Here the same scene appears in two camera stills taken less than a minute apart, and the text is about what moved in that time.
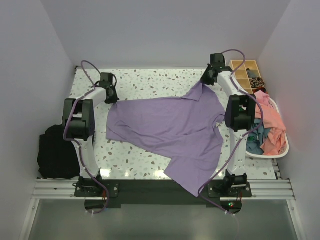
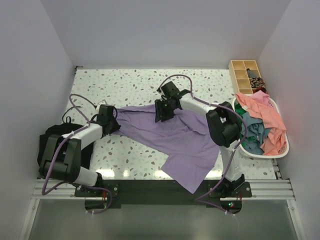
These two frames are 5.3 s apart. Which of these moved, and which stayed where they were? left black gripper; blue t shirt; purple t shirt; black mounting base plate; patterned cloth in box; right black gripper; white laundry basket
Moved: left black gripper; right black gripper; purple t shirt
Stayed: blue t shirt; patterned cloth in box; white laundry basket; black mounting base plate
